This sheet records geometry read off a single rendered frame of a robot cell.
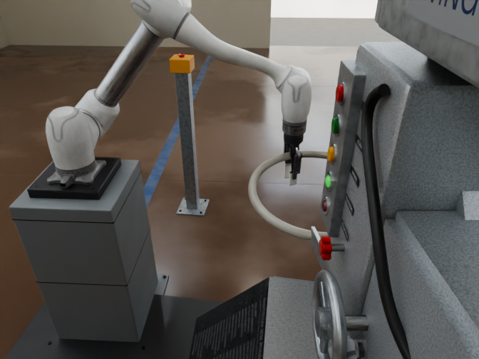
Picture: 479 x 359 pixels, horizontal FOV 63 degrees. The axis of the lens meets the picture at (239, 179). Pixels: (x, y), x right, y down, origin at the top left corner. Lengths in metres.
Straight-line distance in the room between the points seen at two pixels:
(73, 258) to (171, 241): 0.95
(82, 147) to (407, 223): 1.33
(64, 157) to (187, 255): 1.13
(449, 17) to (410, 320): 0.30
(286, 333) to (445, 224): 0.64
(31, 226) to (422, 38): 1.55
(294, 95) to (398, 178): 0.93
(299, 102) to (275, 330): 0.75
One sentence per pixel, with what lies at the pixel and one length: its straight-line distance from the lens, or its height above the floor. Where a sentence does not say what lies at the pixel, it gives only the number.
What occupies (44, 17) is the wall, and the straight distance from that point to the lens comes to 8.25.
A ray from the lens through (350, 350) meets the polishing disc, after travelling 1.03.
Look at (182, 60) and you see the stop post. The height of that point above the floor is 1.08.
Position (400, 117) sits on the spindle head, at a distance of 0.46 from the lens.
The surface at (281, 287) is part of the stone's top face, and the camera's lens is 1.16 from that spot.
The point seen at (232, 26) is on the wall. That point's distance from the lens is 7.33.
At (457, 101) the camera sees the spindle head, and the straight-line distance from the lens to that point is 0.47.
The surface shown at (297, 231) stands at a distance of 1.20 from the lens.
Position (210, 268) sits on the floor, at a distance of 2.37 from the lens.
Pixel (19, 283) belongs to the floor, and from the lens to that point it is 2.61.
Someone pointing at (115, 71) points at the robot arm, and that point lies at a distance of 1.66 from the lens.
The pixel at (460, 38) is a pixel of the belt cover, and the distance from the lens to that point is 0.37.
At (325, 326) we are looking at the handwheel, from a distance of 0.59.
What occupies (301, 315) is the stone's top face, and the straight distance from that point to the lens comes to 1.10.
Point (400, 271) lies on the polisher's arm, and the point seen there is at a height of 1.35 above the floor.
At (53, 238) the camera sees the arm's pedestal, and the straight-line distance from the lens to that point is 1.73.
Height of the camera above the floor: 1.66
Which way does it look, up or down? 32 degrees down
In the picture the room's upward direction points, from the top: straight up
